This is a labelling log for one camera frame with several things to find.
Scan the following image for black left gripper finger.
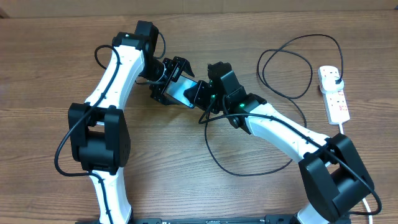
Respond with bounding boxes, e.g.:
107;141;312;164
149;85;174;105
169;56;195;82

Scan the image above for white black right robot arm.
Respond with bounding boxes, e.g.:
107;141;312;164
183;62;382;223

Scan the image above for black Galaxy smartphone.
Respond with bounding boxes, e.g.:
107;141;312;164
165;75;197;108

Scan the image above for white charger plug adapter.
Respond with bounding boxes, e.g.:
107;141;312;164
320;77;345;94

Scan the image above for white power strip cord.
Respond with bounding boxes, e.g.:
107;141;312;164
338;123;373;224

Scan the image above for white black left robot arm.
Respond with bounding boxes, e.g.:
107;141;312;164
64;21;195;223

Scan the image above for black USB charger cable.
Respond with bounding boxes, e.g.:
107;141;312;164
198;34;345;177

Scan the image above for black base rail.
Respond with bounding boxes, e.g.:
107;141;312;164
76;213;352;224

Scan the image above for white power strip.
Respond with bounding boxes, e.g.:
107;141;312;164
317;65;350;125

